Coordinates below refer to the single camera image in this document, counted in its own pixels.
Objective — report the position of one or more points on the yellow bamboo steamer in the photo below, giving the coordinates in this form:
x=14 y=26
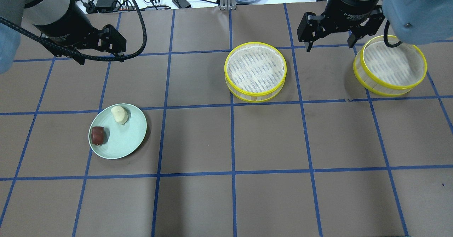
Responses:
x=255 y=72
x=389 y=71

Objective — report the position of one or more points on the small black adapter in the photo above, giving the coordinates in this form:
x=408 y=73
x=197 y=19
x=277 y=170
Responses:
x=181 y=4

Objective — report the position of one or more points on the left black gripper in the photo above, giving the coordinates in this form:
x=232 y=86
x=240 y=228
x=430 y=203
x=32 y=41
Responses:
x=63 y=29

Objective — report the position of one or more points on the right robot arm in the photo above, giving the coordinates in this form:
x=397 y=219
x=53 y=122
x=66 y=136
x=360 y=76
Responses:
x=414 y=22

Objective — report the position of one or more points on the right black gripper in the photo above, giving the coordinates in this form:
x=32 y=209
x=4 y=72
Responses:
x=348 y=6

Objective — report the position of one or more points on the dark red bun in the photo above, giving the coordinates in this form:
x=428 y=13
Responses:
x=97 y=135

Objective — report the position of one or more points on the light green plate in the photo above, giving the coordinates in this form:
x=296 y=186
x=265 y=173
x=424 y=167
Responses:
x=119 y=140

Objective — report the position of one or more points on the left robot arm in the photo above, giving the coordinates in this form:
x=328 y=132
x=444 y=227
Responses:
x=38 y=13

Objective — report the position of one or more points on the white steamed bun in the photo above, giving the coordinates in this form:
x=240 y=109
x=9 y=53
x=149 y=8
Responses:
x=119 y=114

